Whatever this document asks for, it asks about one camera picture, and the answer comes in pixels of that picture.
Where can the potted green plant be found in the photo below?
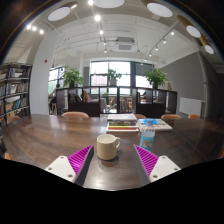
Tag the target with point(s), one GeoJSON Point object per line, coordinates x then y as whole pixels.
{"type": "Point", "coordinates": [156, 78]}
{"type": "Point", "coordinates": [113, 76]}
{"type": "Point", "coordinates": [72, 77]}

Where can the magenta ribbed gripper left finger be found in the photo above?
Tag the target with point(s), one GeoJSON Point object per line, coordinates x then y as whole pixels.
{"type": "Point", "coordinates": [73, 168]}

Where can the orange chair behind table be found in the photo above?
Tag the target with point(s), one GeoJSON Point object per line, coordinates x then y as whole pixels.
{"type": "Point", "coordinates": [76, 114]}

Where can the dark low shelf divider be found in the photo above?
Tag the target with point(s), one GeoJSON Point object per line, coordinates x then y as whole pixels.
{"type": "Point", "coordinates": [104, 100]}

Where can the tall bookshelf with books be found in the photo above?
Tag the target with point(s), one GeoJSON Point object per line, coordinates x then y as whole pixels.
{"type": "Point", "coordinates": [14, 91]}

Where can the orange chair near books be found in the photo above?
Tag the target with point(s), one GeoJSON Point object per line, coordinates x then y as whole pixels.
{"type": "Point", "coordinates": [139, 116]}

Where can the right potted green plant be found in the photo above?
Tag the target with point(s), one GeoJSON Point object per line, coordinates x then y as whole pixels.
{"type": "Point", "coordinates": [156, 78]}

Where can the stack of books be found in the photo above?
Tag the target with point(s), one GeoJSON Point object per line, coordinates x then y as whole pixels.
{"type": "Point", "coordinates": [122, 123]}

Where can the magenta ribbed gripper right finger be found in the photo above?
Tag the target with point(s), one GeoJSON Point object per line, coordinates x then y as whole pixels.
{"type": "Point", "coordinates": [152, 167]}

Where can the clear plastic water bottle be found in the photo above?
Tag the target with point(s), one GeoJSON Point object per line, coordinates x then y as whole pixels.
{"type": "Point", "coordinates": [147, 135]}

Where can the ceiling air conditioner unit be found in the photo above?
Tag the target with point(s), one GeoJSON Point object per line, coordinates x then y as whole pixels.
{"type": "Point", "coordinates": [125, 44]}

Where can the orange chair near left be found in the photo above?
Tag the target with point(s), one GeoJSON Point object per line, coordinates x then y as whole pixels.
{"type": "Point", "coordinates": [7, 156]}

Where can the middle potted green plant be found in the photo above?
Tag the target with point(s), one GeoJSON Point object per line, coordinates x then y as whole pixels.
{"type": "Point", "coordinates": [113, 76]}

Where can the blue covered magazine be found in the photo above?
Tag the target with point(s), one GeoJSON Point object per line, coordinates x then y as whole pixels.
{"type": "Point", "coordinates": [156, 124]}

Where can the cream ceramic mug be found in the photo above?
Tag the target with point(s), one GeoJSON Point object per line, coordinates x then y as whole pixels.
{"type": "Point", "coordinates": [107, 146]}

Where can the orange chair far right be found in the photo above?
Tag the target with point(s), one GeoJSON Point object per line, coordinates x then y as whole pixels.
{"type": "Point", "coordinates": [193, 116]}

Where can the orange chair right back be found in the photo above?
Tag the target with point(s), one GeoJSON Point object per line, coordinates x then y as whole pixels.
{"type": "Point", "coordinates": [170, 116]}

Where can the white radiator panel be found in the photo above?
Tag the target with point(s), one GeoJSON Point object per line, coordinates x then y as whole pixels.
{"type": "Point", "coordinates": [190, 106]}

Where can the left potted green plant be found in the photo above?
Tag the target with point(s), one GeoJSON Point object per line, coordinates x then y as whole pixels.
{"type": "Point", "coordinates": [72, 77]}

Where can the orange chair far left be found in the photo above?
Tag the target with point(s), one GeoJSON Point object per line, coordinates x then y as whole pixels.
{"type": "Point", "coordinates": [13, 118]}

